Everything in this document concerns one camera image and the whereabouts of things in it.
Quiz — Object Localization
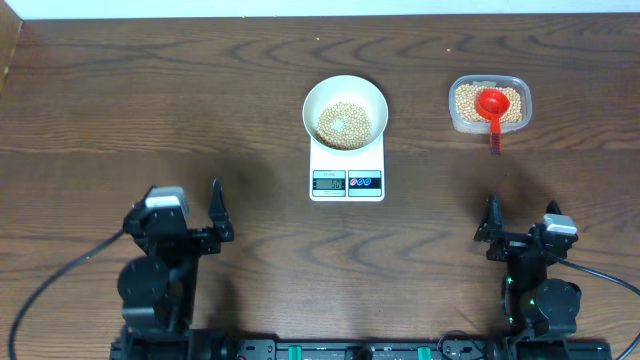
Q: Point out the pile of soybeans in container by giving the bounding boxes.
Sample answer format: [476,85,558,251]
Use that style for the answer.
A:
[454,84,523,123]

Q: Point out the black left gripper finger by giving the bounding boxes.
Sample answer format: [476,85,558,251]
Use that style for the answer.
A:
[131,185,156,213]
[208,178,234,242]

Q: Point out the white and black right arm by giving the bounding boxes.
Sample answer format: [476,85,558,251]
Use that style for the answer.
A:
[474,194,582,359]

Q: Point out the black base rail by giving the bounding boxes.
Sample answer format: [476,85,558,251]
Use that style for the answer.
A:
[108,337,612,360]

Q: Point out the red plastic measuring scoop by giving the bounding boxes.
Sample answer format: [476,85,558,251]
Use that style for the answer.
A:
[475,89,510,155]

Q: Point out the clear plastic container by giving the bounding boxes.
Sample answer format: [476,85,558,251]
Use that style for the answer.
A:
[449,75,533,135]

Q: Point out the soybeans in bowl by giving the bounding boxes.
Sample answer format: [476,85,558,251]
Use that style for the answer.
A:
[316,102,372,150]

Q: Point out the white digital kitchen scale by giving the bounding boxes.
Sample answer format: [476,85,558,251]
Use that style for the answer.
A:
[308,136,386,202]

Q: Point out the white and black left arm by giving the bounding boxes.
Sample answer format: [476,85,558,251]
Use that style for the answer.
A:
[110,180,238,360]

